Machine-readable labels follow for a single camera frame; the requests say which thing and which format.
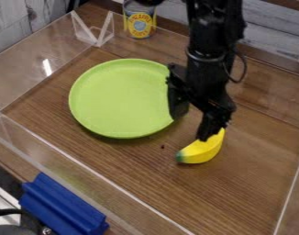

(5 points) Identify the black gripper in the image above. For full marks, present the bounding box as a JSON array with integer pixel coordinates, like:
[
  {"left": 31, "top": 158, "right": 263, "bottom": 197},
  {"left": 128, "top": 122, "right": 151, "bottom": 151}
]
[{"left": 167, "top": 50, "right": 236, "bottom": 141}]

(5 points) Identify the yellow toy banana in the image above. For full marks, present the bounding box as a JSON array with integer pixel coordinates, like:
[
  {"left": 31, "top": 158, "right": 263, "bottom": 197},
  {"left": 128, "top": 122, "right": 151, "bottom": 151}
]
[{"left": 175, "top": 129, "right": 226, "bottom": 164}]

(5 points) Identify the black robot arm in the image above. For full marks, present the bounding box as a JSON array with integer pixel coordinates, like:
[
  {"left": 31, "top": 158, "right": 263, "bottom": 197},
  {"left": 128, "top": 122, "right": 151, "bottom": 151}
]
[{"left": 167, "top": 0, "right": 247, "bottom": 141}]

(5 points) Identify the green round plate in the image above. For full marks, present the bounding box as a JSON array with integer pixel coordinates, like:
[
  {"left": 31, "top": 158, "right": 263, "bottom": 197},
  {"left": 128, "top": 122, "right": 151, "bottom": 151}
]
[{"left": 68, "top": 59, "right": 174, "bottom": 139}]

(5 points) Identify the yellow labelled tin can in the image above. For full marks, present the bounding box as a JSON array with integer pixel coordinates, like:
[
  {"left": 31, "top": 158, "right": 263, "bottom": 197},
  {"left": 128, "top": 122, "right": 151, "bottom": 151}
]
[{"left": 123, "top": 0, "right": 158, "bottom": 39}]

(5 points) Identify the blue plastic clamp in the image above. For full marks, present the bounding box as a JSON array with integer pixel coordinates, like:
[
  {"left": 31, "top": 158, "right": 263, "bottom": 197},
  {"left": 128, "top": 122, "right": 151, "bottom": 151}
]
[{"left": 20, "top": 173, "right": 110, "bottom": 235}]

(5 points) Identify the clear acrylic corner bracket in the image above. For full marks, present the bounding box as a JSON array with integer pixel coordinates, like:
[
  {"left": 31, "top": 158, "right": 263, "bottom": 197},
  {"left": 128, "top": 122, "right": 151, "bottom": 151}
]
[{"left": 70, "top": 11, "right": 115, "bottom": 48}]

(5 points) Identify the clear acrylic tray wall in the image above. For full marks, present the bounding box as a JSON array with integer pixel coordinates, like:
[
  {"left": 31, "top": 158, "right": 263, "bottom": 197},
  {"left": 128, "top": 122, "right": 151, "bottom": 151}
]
[{"left": 0, "top": 111, "right": 195, "bottom": 235}]

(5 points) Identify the black cable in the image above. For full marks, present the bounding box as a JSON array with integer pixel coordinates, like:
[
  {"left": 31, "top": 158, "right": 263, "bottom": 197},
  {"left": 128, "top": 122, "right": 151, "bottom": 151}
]
[{"left": 0, "top": 207, "right": 35, "bottom": 235}]

